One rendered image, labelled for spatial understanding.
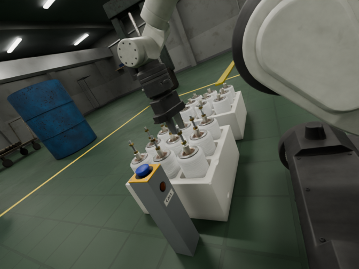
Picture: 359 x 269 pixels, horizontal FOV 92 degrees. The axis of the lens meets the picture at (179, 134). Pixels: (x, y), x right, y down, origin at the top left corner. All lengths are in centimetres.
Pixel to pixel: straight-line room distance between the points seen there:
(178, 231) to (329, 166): 41
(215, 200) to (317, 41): 49
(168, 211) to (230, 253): 23
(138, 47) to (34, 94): 250
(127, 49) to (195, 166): 39
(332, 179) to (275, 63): 33
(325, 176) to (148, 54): 50
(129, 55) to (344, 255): 54
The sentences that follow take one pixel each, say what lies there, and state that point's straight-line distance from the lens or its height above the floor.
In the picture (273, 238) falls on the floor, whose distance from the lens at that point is 63.
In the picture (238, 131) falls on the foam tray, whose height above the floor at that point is 6.
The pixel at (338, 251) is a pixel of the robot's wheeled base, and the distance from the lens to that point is 37.
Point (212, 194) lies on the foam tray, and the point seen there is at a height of 13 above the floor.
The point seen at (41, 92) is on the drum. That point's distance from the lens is 290.
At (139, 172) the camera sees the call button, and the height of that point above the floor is 33.
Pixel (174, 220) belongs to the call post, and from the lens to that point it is 54.
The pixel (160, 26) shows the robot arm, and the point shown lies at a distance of 48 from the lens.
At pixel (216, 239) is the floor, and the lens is 66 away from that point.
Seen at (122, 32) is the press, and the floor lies 161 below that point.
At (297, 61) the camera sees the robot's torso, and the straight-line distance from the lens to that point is 23.
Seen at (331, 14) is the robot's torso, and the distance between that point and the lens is 24.
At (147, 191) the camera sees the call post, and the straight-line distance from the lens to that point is 47.
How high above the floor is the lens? 53
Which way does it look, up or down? 21 degrees down
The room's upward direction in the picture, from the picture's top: 25 degrees counter-clockwise
